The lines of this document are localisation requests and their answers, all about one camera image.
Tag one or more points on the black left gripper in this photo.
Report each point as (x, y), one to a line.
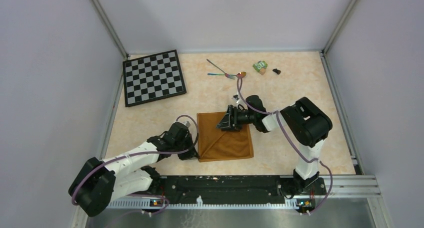
(190, 153)

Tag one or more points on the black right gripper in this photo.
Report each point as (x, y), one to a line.
(229, 120)

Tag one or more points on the brown cloth napkin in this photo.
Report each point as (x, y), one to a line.
(217, 145)

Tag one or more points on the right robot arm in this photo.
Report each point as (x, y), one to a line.
(309, 125)

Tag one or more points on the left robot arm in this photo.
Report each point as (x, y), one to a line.
(100, 182)

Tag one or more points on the iridescent metal fork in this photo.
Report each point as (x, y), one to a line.
(218, 68)

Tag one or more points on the iridescent metal spoon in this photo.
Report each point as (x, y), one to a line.
(238, 75)

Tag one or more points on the green numbered wooden block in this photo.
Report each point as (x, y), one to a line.
(260, 67)

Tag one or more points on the small black object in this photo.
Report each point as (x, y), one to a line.
(277, 71)

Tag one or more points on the black white checkerboard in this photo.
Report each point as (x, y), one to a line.
(152, 78)

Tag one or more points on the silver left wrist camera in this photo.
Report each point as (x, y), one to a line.
(187, 124)

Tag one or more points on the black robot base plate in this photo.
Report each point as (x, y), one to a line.
(233, 190)

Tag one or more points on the aluminium frame rail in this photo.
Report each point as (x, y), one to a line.
(337, 186)

